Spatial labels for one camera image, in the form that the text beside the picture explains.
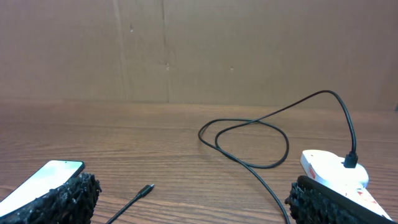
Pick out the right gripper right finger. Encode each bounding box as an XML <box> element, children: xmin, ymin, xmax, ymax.
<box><xmin>285</xmin><ymin>175</ymin><xmax>397</xmax><ymax>224</ymax></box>

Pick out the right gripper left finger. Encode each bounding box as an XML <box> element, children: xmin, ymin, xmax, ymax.
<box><xmin>1</xmin><ymin>172</ymin><xmax>102</xmax><ymax>224</ymax></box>

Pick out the Samsung Galaxy smartphone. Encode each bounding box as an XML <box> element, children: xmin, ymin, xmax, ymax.
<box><xmin>1</xmin><ymin>160</ymin><xmax>85</xmax><ymax>218</ymax></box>

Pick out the black USB charging cable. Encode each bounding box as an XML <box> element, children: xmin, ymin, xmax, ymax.
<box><xmin>104</xmin><ymin>90</ymin><xmax>359</xmax><ymax>224</ymax></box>

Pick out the white charger plug adapter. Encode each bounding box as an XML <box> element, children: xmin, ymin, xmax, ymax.
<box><xmin>311</xmin><ymin>151</ymin><xmax>369</xmax><ymax>188</ymax></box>

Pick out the white power strip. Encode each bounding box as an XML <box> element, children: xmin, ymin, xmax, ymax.
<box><xmin>300</xmin><ymin>149</ymin><xmax>391</xmax><ymax>220</ymax></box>

